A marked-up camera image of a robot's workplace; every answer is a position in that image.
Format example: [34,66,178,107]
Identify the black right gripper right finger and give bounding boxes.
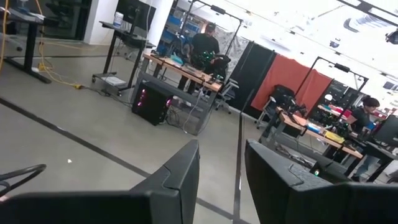
[245,139,343,224]

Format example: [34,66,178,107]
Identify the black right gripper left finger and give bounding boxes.
[130,139,200,224]

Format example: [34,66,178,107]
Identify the wooden workbench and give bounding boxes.
[259,107,364,175]
[133,52,224,137]

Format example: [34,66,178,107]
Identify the black chair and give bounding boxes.
[264,84,296,122]

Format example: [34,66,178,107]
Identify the grey office chair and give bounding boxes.
[214,77,240,115]

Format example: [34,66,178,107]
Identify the person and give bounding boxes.
[344,95,382,183]
[178,22,221,95]

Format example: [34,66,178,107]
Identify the orange partition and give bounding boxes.
[250,54,333,114]

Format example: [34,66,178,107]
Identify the black partition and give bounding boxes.
[229,41,277,110]

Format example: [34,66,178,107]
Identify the black monitor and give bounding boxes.
[115,0,157,32]
[373,114,398,147]

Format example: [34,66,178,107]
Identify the white patterned sheet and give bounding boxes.
[214,27,250,80]

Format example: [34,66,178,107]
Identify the black cart desk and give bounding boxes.
[91,21,156,96]

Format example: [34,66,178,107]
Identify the black ceiling spotlight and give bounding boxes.
[384,29,398,45]

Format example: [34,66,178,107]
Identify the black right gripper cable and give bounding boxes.
[0,164,47,197]

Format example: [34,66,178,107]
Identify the black workstation frame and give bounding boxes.
[183,0,244,94]
[294,55,370,122]

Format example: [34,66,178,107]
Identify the yellow hanging cable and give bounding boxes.
[34,0,84,90]
[0,0,9,72]

